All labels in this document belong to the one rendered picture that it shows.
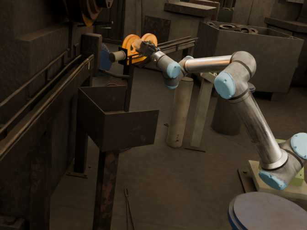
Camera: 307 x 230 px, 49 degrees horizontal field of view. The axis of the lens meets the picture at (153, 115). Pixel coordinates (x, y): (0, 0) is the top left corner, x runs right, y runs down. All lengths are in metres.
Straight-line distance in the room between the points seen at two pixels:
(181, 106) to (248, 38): 1.62
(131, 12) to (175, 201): 3.01
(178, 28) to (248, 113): 2.78
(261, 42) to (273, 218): 2.79
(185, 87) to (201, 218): 0.91
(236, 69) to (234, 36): 2.14
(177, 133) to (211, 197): 0.62
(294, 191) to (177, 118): 0.90
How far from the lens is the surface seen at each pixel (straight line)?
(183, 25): 4.27
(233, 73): 1.56
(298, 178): 2.18
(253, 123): 1.67
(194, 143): 2.55
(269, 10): 5.38
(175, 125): 2.43
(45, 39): 1.44
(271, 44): 3.91
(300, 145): 1.93
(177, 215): 1.86
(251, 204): 1.31
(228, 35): 3.67
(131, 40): 2.12
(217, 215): 1.93
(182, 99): 2.36
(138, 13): 4.40
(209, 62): 1.86
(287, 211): 1.35
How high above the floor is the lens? 1.14
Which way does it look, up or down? 22 degrees down
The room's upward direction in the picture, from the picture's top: 9 degrees clockwise
